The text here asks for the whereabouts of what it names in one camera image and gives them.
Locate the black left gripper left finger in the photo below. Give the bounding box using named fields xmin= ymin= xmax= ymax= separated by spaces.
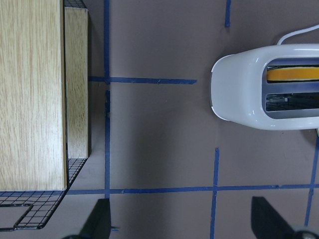
xmin=79 ymin=199 xmax=111 ymax=239

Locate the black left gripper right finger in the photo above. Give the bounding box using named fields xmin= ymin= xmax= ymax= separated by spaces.
xmin=251 ymin=197 xmax=302 ymax=239

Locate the white two-slot toaster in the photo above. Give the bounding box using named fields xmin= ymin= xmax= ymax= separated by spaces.
xmin=210 ymin=44 xmax=319 ymax=130

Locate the bread slice in toaster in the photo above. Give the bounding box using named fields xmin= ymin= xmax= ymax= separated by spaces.
xmin=266 ymin=67 xmax=319 ymax=83

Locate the wooden shelf in basket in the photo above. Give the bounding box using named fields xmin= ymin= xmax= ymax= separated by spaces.
xmin=0 ymin=0 xmax=89 ymax=192

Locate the black wire basket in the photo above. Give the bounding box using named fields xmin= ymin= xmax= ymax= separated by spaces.
xmin=0 ymin=0 xmax=92 ymax=232

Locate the white toaster power cord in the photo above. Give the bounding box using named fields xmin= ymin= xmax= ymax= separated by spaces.
xmin=275 ymin=23 xmax=319 ymax=45

